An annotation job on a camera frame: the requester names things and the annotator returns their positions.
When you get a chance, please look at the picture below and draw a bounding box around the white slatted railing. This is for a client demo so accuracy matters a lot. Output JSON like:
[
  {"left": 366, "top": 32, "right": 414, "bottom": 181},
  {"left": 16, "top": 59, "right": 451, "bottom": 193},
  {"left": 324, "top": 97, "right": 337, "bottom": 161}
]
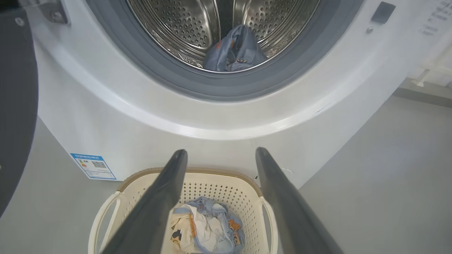
[{"left": 406, "top": 42, "right": 452, "bottom": 89}]

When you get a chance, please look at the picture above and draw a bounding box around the blue energy label sticker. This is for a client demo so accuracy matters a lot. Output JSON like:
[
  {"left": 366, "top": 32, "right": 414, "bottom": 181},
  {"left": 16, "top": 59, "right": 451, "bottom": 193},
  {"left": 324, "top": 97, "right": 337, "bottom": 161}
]
[{"left": 70, "top": 153, "right": 117, "bottom": 181}]

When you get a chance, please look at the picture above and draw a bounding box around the black glass washer door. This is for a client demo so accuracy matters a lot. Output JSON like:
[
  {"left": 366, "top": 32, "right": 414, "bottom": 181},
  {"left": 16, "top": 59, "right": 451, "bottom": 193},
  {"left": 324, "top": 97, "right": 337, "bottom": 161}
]
[{"left": 0, "top": 0, "right": 39, "bottom": 218}]

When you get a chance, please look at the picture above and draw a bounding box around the printed text label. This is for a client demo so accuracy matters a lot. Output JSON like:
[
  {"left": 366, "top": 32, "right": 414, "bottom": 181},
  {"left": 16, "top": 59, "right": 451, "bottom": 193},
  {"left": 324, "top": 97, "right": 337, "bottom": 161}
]
[{"left": 420, "top": 0, "right": 452, "bottom": 36}]

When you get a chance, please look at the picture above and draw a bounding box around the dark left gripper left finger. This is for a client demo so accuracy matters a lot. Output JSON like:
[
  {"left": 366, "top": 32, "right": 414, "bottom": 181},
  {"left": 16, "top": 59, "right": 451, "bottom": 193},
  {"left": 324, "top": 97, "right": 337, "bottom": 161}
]
[{"left": 101, "top": 149, "right": 188, "bottom": 254}]

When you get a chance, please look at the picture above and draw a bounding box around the steel perforated washer drum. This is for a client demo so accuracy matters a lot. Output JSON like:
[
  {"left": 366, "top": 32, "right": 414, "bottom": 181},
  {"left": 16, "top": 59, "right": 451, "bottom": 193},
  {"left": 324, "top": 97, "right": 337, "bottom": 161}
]
[{"left": 125, "top": 0, "right": 320, "bottom": 73}]

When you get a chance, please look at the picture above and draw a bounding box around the white front-load washing machine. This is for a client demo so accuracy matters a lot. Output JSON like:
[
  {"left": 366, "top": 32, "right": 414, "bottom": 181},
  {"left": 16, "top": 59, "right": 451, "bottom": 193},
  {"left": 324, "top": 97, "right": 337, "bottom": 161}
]
[{"left": 21, "top": 0, "right": 452, "bottom": 189}]

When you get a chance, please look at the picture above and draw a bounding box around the blue cartoon print garment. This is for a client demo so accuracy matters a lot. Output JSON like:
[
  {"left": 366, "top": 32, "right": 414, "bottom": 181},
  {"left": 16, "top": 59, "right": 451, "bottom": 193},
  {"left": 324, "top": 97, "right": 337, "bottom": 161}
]
[{"left": 202, "top": 25, "right": 268, "bottom": 73}]

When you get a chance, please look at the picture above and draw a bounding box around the cream perforated laundry basket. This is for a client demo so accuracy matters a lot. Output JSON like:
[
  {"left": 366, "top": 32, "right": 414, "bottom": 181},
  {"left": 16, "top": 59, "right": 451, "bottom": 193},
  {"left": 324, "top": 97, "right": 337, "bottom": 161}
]
[{"left": 88, "top": 168, "right": 279, "bottom": 254}]

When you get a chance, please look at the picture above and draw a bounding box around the pale blue white garment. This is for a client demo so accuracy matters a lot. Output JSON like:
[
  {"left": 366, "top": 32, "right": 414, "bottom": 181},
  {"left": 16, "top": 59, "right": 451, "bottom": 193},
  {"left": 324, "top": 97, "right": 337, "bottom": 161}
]
[{"left": 170, "top": 196, "right": 245, "bottom": 254}]

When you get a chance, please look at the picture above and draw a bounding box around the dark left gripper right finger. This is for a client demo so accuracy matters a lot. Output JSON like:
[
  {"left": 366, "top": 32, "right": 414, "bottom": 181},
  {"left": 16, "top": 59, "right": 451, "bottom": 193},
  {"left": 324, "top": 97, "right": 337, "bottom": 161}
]
[{"left": 255, "top": 147, "right": 345, "bottom": 254}]

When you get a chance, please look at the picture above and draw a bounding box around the black door latch socket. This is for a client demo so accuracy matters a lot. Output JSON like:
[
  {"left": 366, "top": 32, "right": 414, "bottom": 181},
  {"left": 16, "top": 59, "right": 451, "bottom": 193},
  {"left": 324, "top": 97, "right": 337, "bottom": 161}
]
[{"left": 371, "top": 2, "right": 396, "bottom": 24}]

